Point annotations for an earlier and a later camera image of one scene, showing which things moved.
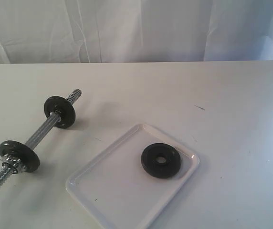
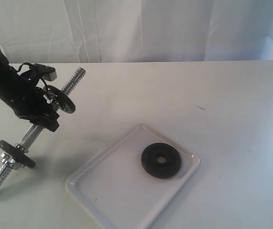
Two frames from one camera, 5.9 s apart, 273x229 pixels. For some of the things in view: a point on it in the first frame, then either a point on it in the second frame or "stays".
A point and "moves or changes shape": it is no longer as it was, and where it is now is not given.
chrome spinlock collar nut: [15, 164] moves or changes shape
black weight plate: [65, 107] to [59, 99]
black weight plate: [26, 155] moves or changes shape
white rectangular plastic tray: [114, 189] stays
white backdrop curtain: [54, 31] stays
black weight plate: [155, 169] stays
